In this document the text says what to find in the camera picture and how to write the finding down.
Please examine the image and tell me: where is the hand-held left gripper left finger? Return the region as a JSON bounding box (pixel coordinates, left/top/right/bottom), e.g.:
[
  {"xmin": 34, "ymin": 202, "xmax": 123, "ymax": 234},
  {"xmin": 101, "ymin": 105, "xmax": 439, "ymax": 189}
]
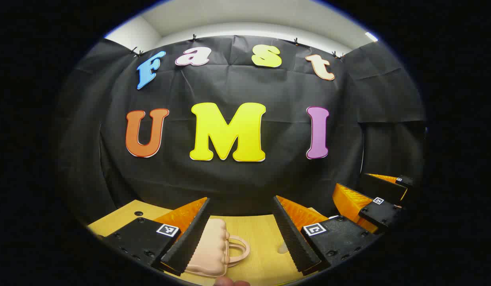
[{"xmin": 100, "ymin": 197, "xmax": 212, "ymax": 276}]

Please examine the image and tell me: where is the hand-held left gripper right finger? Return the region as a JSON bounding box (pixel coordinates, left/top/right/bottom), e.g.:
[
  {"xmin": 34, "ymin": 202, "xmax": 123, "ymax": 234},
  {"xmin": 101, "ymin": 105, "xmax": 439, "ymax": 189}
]
[{"xmin": 272, "ymin": 195, "xmax": 380, "ymax": 275}]

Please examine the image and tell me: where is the beige pink small suitcase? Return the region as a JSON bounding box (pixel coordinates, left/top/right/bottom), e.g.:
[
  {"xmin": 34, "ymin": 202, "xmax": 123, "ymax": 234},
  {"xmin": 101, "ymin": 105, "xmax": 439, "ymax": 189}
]
[{"xmin": 185, "ymin": 218, "xmax": 250, "ymax": 277}]

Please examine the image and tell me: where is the black backdrop cloth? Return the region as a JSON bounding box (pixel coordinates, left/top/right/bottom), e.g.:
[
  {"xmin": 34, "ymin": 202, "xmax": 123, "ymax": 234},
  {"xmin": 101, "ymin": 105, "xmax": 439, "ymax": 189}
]
[{"xmin": 57, "ymin": 35, "xmax": 426, "ymax": 225}]

